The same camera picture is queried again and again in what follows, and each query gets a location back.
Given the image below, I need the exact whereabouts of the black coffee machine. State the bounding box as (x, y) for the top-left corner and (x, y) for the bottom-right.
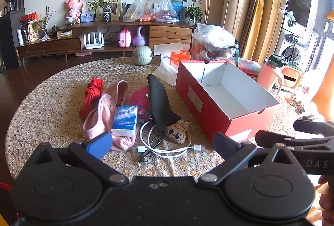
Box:
(5, 0), (24, 13)

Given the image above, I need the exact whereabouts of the person's right hand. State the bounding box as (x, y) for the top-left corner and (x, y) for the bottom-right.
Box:
(319, 176), (334, 226)

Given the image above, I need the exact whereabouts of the pink mug with green lid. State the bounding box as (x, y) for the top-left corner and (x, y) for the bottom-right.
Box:
(257, 54), (285, 97)

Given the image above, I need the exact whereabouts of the patterned paper bag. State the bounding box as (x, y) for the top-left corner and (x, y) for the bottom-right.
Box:
(26, 20), (39, 43)

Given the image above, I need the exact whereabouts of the white usb cable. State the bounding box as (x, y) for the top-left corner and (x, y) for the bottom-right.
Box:
(132, 120), (206, 158)

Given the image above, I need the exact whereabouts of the black cabinet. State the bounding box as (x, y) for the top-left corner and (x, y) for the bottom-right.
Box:
(0, 8), (27, 70)

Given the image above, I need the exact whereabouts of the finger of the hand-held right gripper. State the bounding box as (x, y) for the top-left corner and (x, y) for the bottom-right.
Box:
(255, 130), (334, 151)
(294, 120), (334, 136)

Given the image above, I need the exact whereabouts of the crumpled clear plastic bag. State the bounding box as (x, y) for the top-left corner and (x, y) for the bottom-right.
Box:
(192, 23), (239, 53)

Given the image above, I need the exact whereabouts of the small orange desktop bin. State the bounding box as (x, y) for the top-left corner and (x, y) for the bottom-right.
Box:
(280, 64), (304, 89)

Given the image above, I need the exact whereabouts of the white router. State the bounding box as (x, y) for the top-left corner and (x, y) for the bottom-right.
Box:
(83, 33), (104, 50)

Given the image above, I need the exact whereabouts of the cream picture frame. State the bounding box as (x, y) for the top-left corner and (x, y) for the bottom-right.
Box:
(95, 0), (122, 21)

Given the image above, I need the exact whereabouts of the black usb cable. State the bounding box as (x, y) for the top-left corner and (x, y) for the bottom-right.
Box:
(138, 135), (163, 165)

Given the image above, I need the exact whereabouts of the knotted red cloth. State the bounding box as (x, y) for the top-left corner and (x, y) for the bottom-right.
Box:
(79, 77), (104, 120)

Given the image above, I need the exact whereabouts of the blue snack packet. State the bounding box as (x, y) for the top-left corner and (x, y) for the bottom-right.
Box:
(171, 0), (185, 20)

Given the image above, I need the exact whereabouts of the bag of carrots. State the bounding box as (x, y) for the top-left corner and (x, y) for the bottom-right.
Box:
(139, 11), (158, 22)

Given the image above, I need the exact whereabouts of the wooden tv cabinet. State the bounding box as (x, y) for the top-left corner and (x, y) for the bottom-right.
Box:
(16, 19), (195, 63)

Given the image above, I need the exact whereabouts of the doll face plush charm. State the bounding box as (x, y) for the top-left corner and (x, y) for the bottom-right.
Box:
(165, 120), (190, 142)

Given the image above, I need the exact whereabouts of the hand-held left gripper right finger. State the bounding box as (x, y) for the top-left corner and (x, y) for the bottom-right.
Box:
(197, 132), (308, 186)

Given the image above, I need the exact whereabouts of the pink toy case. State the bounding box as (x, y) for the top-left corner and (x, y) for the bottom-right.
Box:
(118, 28), (132, 48)

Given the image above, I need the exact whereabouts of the photo frame with figure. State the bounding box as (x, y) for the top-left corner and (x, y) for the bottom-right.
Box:
(81, 2), (96, 23)

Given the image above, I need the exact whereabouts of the green ribbon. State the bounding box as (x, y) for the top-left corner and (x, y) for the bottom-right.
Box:
(233, 44), (240, 68)

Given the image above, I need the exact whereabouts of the pink plush toy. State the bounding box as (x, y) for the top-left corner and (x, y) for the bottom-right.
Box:
(130, 87), (152, 123)

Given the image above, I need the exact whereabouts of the black sock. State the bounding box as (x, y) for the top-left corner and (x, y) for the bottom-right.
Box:
(147, 73), (182, 131)

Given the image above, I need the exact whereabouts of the purple gourd vase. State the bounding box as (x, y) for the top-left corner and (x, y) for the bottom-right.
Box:
(133, 26), (150, 47)

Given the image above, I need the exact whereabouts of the red cardboard shoe box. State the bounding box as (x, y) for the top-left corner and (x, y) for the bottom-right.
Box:
(175, 60), (280, 143)

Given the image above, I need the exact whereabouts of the pink bear figure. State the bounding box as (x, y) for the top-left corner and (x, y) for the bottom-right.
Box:
(66, 0), (81, 24)

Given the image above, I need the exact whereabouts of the plastic bag of yellow food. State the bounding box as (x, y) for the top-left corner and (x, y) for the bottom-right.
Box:
(123, 0), (145, 23)

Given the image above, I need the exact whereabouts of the yellow curtain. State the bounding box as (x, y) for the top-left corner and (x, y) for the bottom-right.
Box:
(241, 0), (291, 65)

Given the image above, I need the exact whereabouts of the orange white tissue box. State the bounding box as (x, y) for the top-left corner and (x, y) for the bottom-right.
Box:
(162, 50), (191, 68)

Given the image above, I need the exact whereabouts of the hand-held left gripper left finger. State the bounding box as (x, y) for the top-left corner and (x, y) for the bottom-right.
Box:
(25, 132), (129, 187)

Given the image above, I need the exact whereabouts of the blue white tissue pack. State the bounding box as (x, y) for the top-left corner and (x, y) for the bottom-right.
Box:
(111, 105), (139, 137)

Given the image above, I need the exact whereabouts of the white washing machine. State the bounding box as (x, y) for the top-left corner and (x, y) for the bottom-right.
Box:
(280, 32), (310, 63)

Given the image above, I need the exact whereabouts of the clear plastic tissue packet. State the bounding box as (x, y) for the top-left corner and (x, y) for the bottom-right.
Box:
(152, 60), (180, 86)

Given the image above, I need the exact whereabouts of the twig plant in pot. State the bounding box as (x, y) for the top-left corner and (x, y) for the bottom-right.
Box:
(39, 6), (57, 38)

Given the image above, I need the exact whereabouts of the green melon-shaped bowl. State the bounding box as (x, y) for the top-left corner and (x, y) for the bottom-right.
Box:
(131, 45), (153, 65)

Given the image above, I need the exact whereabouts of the potted plant in dark pot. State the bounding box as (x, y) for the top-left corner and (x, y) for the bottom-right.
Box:
(87, 0), (123, 23)

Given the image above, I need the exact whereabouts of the plastic bag of red food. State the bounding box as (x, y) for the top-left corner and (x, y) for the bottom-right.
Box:
(157, 0), (179, 24)

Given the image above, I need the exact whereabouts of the small red box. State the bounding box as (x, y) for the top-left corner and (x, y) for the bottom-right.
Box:
(18, 14), (39, 22)

